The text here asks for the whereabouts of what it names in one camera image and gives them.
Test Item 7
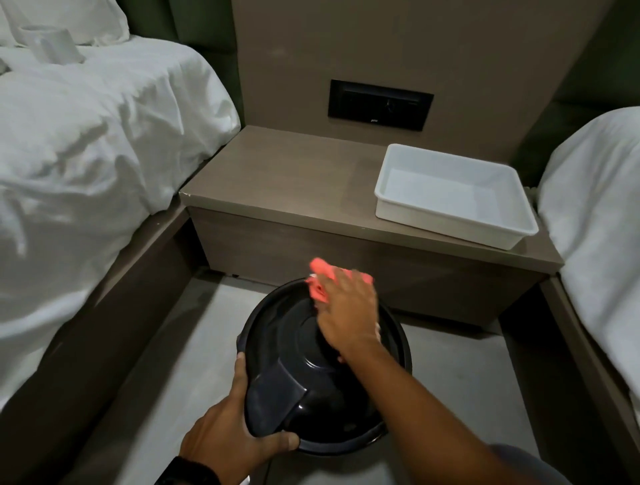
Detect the person's left hand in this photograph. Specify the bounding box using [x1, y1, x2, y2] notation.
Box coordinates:
[179, 352, 300, 485]

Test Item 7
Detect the black electric kettle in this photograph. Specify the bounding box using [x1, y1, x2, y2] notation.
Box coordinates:
[236, 277, 413, 456]

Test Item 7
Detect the black wall switch panel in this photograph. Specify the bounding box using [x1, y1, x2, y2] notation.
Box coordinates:
[328, 79, 435, 132]

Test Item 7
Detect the brown wooden nightstand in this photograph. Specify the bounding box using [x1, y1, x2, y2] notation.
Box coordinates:
[179, 125, 565, 328]

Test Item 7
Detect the white ceramic mug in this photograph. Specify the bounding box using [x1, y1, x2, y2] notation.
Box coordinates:
[18, 25, 86, 66]

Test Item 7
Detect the person's right forearm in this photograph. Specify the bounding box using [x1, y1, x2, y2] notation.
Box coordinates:
[340, 336, 543, 485]

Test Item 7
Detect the white plastic tray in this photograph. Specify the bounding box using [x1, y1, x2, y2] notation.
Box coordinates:
[374, 143, 540, 251]

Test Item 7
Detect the pink cleaning cloth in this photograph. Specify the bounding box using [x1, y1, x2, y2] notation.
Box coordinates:
[306, 258, 375, 304]

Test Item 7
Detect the brown wooden bed frame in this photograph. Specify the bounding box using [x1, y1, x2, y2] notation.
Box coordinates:
[0, 197, 208, 485]
[500, 276, 640, 485]

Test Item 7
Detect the green upholstered headboard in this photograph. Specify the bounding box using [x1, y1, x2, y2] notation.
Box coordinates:
[510, 0, 640, 188]
[116, 0, 246, 126]

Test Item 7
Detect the white bed duvet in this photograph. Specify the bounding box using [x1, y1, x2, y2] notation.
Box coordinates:
[536, 106, 640, 425]
[0, 35, 242, 410]

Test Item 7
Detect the person's right hand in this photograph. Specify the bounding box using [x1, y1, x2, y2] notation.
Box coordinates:
[308, 267, 382, 363]

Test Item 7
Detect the white pillow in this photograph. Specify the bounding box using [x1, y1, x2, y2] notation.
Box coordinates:
[0, 0, 131, 48]

